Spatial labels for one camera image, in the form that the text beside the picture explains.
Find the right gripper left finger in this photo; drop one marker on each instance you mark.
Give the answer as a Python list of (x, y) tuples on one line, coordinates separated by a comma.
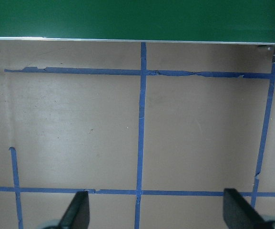
[(77, 215)]

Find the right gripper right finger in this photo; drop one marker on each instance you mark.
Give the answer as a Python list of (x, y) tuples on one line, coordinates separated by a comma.
[(238, 213)]

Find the green conveyor belt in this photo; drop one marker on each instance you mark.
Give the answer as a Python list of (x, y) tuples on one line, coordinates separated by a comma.
[(193, 21)]

